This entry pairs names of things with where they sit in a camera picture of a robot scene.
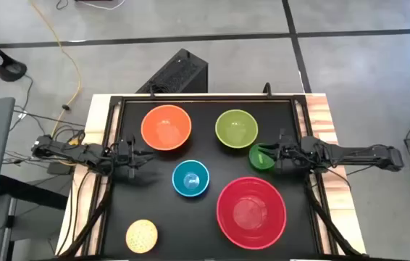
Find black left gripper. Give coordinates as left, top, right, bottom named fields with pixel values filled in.
left=112, top=144, right=157, bottom=179

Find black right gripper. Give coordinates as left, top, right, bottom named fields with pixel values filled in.
left=256, top=142, right=304, bottom=175

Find orange plastic bowl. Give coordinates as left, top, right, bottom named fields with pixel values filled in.
left=140, top=104, right=193, bottom=152

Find light green plastic bowl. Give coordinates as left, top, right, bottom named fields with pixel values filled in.
left=214, top=109, right=259, bottom=149

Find blue plastic bowl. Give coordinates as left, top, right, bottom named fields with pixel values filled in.
left=171, top=159, right=211, bottom=198

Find yellow perforated bowl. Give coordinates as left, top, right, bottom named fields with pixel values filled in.
left=125, top=218, right=159, bottom=254

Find small dark green bowl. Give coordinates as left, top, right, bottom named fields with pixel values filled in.
left=248, top=143, right=277, bottom=172

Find large red plastic bowl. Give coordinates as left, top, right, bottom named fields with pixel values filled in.
left=215, top=176, right=288, bottom=251

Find black table mat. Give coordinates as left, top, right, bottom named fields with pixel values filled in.
left=102, top=100, right=319, bottom=260

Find black computer tower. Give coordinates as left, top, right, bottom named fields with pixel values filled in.
left=135, top=48, right=209, bottom=95

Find grey side desk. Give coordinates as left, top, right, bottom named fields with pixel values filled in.
left=0, top=174, right=70, bottom=261

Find black floor stand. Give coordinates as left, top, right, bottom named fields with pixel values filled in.
left=0, top=25, right=28, bottom=83

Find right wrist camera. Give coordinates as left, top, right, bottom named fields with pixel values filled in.
left=278, top=128, right=296, bottom=146

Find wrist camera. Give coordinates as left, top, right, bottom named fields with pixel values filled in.
left=117, top=133, right=137, bottom=151
left=278, top=128, right=296, bottom=146

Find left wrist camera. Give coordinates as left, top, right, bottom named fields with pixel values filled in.
left=117, top=133, right=137, bottom=151

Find black metal table frame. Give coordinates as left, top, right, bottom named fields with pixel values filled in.
left=57, top=82, right=368, bottom=260

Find long black floor cable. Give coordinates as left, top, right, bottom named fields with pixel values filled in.
left=8, top=73, right=87, bottom=132

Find yellow floor cable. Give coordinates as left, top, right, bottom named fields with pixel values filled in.
left=28, top=0, right=83, bottom=146

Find white floor cable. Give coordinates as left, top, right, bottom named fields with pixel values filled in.
left=75, top=0, right=127, bottom=12

